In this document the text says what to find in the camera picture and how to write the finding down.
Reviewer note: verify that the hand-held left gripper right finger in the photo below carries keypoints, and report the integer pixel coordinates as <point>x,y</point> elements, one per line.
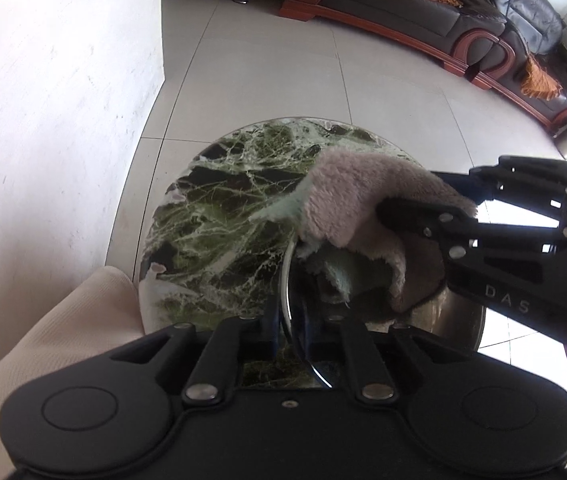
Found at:
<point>308,332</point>

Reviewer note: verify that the pink and green towel cloth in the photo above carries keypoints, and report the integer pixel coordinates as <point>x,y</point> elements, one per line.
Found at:
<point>353,195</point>

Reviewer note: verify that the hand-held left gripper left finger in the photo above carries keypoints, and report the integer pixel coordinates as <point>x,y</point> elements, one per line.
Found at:
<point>274,332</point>

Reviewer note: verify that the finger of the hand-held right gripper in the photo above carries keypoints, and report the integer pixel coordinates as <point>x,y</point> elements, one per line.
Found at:
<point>413,217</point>
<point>538,190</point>

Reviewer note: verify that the round green marble table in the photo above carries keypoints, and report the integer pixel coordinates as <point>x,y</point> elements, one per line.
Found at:
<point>213,220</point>

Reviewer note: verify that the stainless steel bowl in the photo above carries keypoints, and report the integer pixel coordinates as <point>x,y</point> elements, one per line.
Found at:
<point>453,320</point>

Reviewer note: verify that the person's left leg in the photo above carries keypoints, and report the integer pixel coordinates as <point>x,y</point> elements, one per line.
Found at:
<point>53,350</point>

